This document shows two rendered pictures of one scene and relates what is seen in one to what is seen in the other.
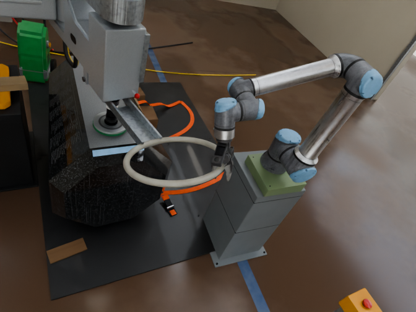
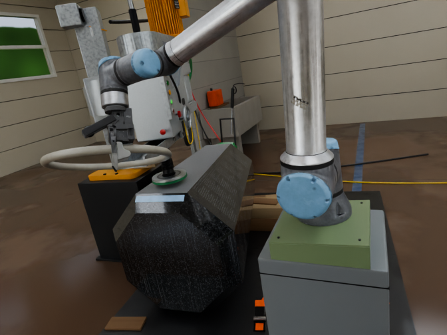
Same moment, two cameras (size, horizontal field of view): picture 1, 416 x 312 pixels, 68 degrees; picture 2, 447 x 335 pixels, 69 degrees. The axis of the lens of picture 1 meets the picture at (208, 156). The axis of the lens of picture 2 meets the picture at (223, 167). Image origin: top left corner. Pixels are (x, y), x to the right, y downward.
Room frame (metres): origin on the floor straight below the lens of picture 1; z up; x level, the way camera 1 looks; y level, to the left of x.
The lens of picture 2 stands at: (0.82, -1.18, 1.48)
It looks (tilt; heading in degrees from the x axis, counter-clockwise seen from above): 17 degrees down; 61
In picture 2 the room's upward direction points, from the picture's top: 10 degrees counter-clockwise
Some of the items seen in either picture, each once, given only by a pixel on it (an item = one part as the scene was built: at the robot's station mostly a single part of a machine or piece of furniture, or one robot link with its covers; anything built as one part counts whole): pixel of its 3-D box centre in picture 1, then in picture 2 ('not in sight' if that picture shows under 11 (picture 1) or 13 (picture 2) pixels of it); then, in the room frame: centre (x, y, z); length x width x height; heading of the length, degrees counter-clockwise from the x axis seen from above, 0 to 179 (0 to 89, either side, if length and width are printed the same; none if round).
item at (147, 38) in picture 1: (141, 56); (166, 92); (1.49, 0.53, 1.39); 0.08 x 0.03 x 0.28; 52
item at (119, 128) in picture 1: (111, 122); (169, 175); (1.45, 0.66, 0.89); 0.21 x 0.21 x 0.01
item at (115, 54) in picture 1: (108, 52); (157, 102); (1.50, 0.72, 1.34); 0.36 x 0.22 x 0.45; 52
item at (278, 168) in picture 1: (276, 158); (322, 200); (1.60, -0.43, 0.98); 0.19 x 0.19 x 0.10
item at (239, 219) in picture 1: (247, 206); (332, 324); (1.61, -0.43, 0.43); 0.50 x 0.50 x 0.85; 35
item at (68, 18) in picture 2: not in sight; (71, 16); (1.30, 1.58, 2.00); 0.20 x 0.18 x 0.15; 129
